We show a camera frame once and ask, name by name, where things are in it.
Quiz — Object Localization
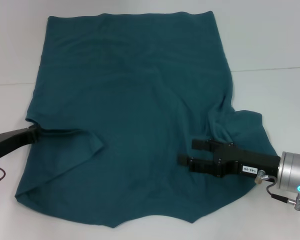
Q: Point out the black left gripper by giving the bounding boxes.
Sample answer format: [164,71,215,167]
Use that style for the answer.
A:
[0,124,42,158]

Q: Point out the right gripper cable with plug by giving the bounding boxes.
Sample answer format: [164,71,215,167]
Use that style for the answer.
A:
[254,169,298,202]

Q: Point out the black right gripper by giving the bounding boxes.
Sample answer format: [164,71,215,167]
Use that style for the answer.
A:
[178,138,282,179]

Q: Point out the teal blue t-shirt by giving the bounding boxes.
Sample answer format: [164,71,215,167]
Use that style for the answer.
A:
[14,10,278,223]

